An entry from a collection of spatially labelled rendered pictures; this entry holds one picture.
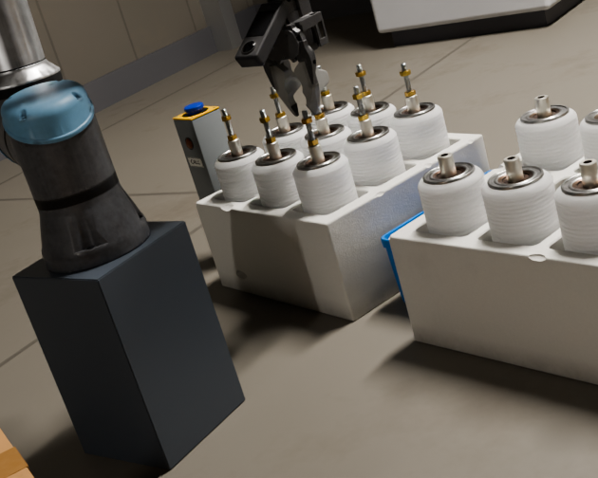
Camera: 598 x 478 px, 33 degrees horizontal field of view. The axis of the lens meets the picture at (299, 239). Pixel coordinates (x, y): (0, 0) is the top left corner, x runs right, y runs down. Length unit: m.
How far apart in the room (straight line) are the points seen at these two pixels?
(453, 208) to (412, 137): 0.39
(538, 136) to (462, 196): 0.22
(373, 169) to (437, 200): 0.31
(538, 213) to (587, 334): 0.17
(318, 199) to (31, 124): 0.53
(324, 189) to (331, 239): 0.09
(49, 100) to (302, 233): 0.52
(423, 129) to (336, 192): 0.23
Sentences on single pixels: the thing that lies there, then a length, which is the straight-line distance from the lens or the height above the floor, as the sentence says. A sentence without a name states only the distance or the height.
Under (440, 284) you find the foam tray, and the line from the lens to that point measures 1.45.
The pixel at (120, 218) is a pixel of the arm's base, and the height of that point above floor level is 0.35.
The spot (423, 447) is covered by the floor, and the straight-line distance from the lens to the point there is 1.31.
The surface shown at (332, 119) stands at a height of 0.24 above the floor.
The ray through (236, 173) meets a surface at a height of 0.23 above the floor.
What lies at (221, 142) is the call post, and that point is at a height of 0.25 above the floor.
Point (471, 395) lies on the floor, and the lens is 1.39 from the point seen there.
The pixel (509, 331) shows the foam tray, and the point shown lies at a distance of 1.41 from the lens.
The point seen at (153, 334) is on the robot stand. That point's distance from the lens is 1.38.
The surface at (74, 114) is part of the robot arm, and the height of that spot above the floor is 0.50.
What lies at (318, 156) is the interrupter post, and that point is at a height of 0.26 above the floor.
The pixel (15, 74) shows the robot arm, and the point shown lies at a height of 0.55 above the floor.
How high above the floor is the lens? 0.72
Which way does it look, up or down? 20 degrees down
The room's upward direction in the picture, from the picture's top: 17 degrees counter-clockwise
